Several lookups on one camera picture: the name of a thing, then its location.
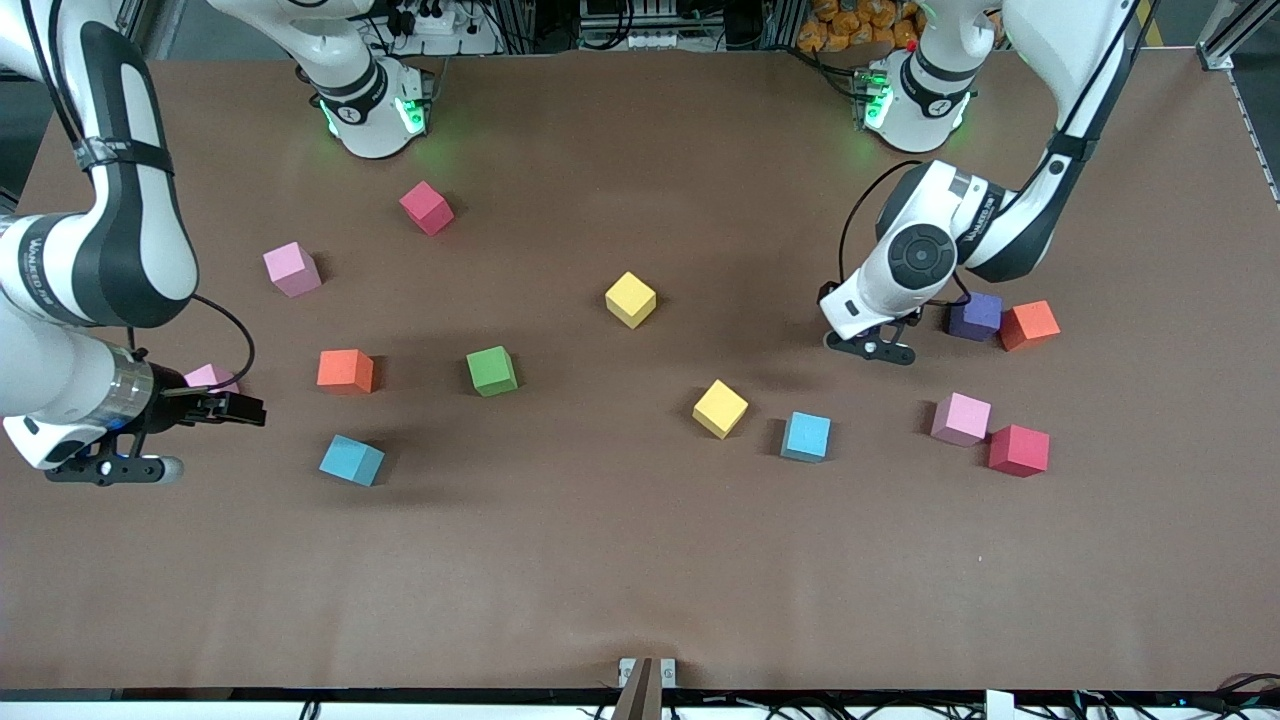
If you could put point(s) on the yellow foam cube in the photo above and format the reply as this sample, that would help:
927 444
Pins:
631 298
720 408

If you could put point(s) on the small white plastic box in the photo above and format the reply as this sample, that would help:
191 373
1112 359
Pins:
1000 706

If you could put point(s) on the orange foam cube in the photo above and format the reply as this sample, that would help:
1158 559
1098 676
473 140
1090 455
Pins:
1030 325
345 370

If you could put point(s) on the red foam cube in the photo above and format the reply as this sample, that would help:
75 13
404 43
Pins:
1019 450
427 208

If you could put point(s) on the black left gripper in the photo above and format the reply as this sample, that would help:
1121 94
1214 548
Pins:
913 320

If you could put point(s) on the aluminium table edge rail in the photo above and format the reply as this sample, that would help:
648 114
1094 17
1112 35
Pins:
1262 150

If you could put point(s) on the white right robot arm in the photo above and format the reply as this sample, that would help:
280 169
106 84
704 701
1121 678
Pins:
130 250

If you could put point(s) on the pink foam cube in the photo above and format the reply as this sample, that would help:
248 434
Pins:
292 270
210 377
961 418

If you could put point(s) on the white power strip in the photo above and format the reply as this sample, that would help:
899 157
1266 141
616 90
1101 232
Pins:
455 42

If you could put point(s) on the brown table mat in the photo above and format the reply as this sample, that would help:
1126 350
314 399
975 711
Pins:
600 560

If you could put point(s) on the pile of orange objects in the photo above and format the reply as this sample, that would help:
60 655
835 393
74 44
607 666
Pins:
850 20

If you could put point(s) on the aluminium frame profile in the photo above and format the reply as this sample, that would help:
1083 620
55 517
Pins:
150 20
1225 35

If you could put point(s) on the blue foam cube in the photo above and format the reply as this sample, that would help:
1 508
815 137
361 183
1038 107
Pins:
806 436
350 460

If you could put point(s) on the grey electrical equipment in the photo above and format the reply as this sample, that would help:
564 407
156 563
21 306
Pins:
630 25

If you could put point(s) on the purple foam cube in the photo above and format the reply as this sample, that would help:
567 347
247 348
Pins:
977 316

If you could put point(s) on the green foam cube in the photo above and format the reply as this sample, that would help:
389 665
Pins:
492 370

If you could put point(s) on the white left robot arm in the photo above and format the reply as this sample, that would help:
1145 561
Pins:
1080 60

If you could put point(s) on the small metal bracket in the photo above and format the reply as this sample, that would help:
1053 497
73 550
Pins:
668 670

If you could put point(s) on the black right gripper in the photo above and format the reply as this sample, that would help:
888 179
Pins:
172 408

